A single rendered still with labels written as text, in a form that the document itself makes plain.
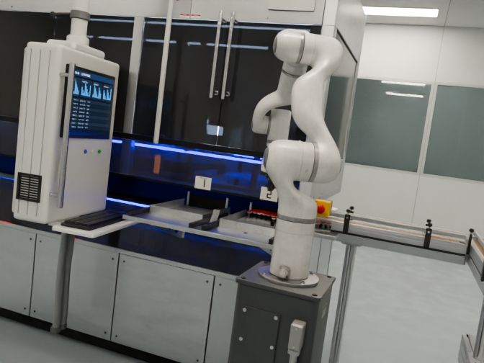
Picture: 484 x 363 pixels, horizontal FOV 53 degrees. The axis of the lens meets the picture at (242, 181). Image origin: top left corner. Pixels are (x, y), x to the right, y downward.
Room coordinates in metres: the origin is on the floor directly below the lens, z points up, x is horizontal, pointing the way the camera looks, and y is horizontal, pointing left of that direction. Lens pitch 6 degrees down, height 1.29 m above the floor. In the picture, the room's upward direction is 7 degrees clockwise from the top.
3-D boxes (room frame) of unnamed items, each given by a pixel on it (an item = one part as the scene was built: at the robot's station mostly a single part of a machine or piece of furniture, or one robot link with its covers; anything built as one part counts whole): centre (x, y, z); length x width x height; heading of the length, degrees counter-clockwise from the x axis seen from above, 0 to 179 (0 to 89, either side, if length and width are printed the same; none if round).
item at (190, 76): (2.41, 0.37, 1.51); 0.47 x 0.01 x 0.59; 71
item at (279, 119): (1.98, -0.12, 1.34); 0.09 x 0.08 x 0.13; 96
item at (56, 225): (2.17, 0.66, 0.79); 0.45 x 0.28 x 0.03; 166
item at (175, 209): (2.25, 0.22, 0.90); 0.34 x 0.26 x 0.04; 161
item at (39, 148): (2.24, 0.82, 1.19); 0.50 x 0.19 x 0.78; 166
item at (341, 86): (2.63, -0.47, 1.51); 0.85 x 0.01 x 0.59; 161
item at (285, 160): (1.46, -0.15, 1.16); 0.19 x 0.12 x 0.24; 96
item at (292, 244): (1.46, -0.18, 0.95); 0.19 x 0.19 x 0.18
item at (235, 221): (2.14, -0.10, 0.90); 0.34 x 0.26 x 0.04; 161
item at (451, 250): (2.21, -0.70, 0.92); 0.69 x 0.16 x 0.16; 71
